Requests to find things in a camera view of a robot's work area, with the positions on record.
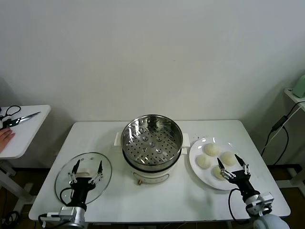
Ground white round plate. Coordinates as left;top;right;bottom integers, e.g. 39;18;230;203
189;137;248;191

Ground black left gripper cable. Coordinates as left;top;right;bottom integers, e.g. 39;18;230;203
59;187;74;207

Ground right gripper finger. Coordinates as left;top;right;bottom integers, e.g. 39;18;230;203
234;154;251;177
216;157;236;184

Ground person's bare hand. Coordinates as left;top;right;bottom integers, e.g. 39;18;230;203
0;128;16;153

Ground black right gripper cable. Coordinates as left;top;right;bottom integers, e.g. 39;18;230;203
228;187;252;225

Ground mint green appliance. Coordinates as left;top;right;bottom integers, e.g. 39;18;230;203
292;73;305;98

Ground white shelf table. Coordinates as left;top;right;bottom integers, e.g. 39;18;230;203
276;87;305;189

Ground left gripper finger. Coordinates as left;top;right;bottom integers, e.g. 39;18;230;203
87;160;103;185
68;159;81;184

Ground white side table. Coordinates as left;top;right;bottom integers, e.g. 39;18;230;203
0;104;51;210

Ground black power adapter cable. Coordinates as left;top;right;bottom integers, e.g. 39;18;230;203
261;101;305;166

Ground white steamed baozi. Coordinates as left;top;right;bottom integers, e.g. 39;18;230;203
204;143;220;157
219;151;236;167
212;165;227;181
196;154;213;169

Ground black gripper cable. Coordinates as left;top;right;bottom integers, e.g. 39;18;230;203
59;187;74;207
228;187;252;225

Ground glass lid with cream handle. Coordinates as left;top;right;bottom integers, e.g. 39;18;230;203
54;152;112;206

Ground cream electric cooker pot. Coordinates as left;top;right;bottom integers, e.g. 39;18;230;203
114;132;191;186

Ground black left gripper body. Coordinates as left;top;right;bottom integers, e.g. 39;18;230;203
70;177;96;208

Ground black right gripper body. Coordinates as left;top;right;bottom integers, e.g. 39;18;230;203
228;170;260;198

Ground black handled scissors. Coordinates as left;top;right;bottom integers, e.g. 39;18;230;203
0;105;41;128

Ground stainless steel steamer basket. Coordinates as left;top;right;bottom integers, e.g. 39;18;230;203
121;114;184;167

